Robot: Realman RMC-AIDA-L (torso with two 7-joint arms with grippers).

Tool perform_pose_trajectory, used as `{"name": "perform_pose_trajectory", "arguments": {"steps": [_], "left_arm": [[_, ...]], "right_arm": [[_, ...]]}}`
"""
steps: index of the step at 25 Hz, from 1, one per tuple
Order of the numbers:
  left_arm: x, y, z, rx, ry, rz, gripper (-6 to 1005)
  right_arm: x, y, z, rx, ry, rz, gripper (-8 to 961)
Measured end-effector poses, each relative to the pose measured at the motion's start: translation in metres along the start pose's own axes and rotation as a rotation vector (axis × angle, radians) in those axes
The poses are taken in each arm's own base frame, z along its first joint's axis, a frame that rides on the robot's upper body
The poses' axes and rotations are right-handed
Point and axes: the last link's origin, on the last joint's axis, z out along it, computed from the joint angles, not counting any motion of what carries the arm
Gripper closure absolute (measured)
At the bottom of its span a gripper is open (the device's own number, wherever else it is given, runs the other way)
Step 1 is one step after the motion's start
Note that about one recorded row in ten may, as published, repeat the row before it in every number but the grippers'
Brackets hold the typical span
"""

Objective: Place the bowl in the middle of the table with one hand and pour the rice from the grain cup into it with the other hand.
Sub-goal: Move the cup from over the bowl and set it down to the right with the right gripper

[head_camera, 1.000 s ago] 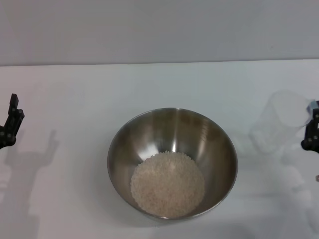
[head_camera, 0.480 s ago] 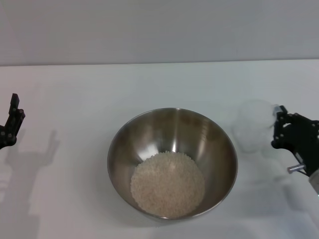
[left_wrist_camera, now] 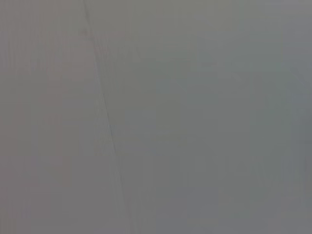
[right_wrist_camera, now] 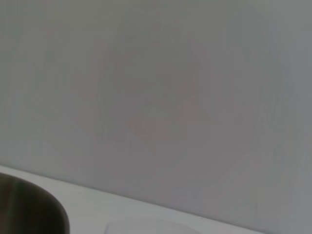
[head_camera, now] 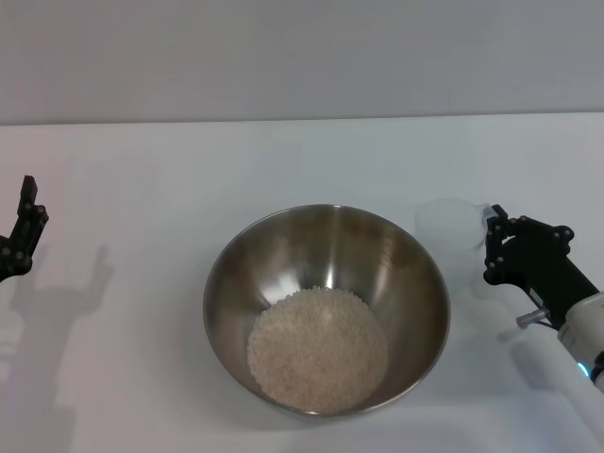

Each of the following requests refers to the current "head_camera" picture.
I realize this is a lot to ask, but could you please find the clear plastic measuring cup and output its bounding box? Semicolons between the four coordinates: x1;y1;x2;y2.
413;197;495;265

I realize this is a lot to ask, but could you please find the stainless steel mixing bowl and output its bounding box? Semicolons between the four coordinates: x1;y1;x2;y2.
202;203;451;417

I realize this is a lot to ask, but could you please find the grey right arm cable plug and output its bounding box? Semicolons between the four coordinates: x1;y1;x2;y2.
516;309;558;331

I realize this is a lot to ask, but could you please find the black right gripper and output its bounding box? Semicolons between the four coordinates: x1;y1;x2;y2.
481;204;600;327

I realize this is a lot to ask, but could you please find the white rice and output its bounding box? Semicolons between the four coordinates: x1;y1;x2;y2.
246;286;389;412

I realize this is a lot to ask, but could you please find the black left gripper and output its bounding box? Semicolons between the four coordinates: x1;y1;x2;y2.
0;175;50;283

